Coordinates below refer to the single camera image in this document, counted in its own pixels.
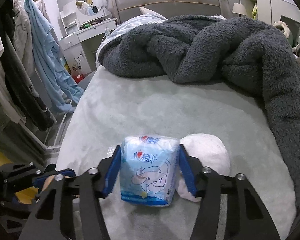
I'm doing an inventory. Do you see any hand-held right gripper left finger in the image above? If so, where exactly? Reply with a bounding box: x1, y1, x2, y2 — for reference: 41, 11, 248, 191
19, 144, 122, 240

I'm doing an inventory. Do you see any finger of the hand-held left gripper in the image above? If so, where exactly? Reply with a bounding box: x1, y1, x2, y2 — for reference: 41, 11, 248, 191
0, 162, 77, 188

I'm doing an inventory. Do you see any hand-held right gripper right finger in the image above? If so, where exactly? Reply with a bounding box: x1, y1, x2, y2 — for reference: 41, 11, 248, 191
178, 144, 282, 240

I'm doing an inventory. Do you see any blue white tissue pack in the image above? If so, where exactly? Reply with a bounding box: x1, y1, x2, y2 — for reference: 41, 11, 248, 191
120, 135, 180, 207

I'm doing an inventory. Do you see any clear plastic wrap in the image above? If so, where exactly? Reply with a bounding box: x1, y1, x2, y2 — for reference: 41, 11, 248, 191
105, 146, 118, 158

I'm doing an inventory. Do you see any white plush cloth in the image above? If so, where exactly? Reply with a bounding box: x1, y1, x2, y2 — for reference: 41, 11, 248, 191
176, 134, 231, 203

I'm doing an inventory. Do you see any white metal clothes rack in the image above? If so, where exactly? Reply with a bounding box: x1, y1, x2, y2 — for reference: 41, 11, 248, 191
22, 97, 73, 150

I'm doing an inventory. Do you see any yellow plastic object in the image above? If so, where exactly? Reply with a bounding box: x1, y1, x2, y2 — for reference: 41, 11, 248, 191
0, 144, 39, 202

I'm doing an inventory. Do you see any light grey plush bedsheet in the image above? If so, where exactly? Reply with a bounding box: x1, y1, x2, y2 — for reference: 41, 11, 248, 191
55, 67, 297, 240

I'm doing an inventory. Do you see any black fleece coat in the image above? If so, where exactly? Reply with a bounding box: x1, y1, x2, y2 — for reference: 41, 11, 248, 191
0, 30, 57, 132

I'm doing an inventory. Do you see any grey knit sweater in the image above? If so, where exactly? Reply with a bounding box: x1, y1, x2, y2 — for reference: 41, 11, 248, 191
0, 62, 27, 124

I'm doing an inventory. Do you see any light blue robe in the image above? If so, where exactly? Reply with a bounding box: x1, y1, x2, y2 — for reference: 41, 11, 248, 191
24, 0, 82, 113

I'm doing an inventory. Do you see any dark grey fleece blanket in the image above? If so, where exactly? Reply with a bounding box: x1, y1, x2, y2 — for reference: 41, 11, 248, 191
98, 14, 300, 205

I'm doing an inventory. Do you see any white dressing table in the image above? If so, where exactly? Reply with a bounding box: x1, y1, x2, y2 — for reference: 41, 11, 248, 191
59, 1, 118, 80

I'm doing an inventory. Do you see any cream fleece jacket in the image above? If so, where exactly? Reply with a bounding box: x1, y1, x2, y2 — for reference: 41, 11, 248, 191
11, 0, 38, 75

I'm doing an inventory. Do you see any blue patterned duvet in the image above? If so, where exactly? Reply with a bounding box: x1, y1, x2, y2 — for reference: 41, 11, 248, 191
95, 14, 168, 68

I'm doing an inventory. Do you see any light grey pillow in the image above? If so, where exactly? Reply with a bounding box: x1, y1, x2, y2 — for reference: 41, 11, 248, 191
139, 6, 163, 18

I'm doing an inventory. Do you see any clear table lamp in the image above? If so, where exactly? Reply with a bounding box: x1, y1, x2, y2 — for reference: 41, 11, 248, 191
94, 0, 108, 18

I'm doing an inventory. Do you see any bedside lamp with shade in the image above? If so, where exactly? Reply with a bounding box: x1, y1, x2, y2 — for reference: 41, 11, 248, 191
232, 3, 247, 18

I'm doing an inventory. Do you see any grey upholstered bed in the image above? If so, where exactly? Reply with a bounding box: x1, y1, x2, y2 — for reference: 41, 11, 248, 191
55, 0, 300, 240

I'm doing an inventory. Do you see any white cable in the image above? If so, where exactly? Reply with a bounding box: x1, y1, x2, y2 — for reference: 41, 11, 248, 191
100, 17, 119, 42

